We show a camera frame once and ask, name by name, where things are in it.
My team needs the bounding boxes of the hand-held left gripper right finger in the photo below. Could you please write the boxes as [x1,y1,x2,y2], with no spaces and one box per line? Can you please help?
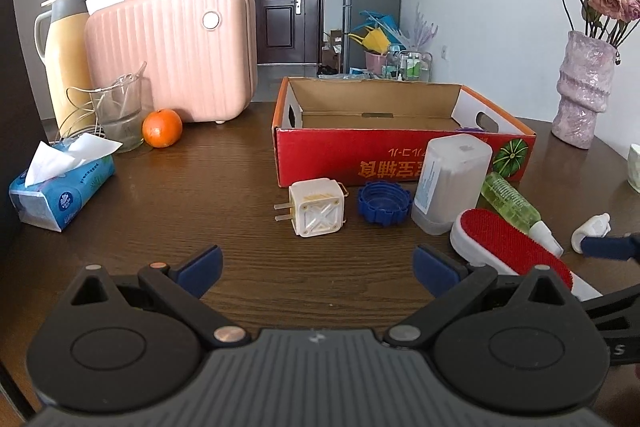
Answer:
[382,244,583,349]

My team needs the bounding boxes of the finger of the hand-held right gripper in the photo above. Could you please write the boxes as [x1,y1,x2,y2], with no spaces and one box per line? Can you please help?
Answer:
[582,284,640,322]
[580,232,640,264]

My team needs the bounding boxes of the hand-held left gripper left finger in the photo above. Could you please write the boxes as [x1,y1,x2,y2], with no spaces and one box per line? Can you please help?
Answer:
[57,245,251,349]

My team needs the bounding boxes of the white spray bottle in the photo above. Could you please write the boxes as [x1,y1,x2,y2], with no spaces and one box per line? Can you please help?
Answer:
[571,213,612,254]

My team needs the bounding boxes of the red and white lint brush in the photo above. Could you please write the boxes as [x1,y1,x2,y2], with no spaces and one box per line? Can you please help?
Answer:
[450,208,603,303]

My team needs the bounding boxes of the blue ridged cap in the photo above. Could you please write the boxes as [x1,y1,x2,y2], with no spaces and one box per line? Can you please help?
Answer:
[357,180,414,227]

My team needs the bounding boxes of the green transparent bottle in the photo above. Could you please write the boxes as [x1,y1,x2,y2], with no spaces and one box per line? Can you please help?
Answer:
[480,172,564,256]

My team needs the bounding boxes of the white plug adapter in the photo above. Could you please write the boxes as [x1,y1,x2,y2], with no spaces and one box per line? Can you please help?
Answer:
[273,178,347,239]

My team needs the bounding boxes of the red cardboard box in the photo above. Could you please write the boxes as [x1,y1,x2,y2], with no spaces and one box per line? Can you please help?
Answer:
[272,77,537,188]

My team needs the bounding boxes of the white cup with straw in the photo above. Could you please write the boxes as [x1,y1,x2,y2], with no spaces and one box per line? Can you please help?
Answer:
[626,143,640,192]

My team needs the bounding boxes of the translucent cotton swab box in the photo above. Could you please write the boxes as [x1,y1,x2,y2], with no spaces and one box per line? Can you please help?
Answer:
[411,133,493,236]

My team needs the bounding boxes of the orange fruit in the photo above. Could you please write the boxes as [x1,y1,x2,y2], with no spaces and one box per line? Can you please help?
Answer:
[142,108,183,148]

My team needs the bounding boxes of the blue tissue pack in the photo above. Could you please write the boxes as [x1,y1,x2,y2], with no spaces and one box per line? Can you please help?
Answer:
[9,133,123,233]

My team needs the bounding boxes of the pink textured vase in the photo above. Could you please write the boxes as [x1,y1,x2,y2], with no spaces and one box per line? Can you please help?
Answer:
[551,30,621,150]

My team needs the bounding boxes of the glass measuring cup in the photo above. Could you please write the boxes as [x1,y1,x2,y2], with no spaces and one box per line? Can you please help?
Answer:
[90,62,147,152]

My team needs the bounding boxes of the pink suitcase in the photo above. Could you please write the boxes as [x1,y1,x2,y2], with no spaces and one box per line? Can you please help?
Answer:
[84,0,259,124]

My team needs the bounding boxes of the yellow thermos jug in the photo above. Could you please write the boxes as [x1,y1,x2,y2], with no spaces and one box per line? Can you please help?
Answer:
[34,0,98,140]

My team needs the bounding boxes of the blue and yellow plastic items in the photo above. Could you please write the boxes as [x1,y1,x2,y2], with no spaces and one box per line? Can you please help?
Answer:
[348,9,406,54]

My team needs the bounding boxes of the dark brown entrance door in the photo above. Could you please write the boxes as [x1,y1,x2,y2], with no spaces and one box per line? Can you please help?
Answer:
[246,0,326,66]

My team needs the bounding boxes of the white cable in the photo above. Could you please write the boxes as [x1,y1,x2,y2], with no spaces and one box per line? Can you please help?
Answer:
[57,86,103,142]

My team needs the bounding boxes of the wire rack with bottles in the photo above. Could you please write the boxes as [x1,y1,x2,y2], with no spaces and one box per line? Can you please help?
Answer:
[382,49,432,82]

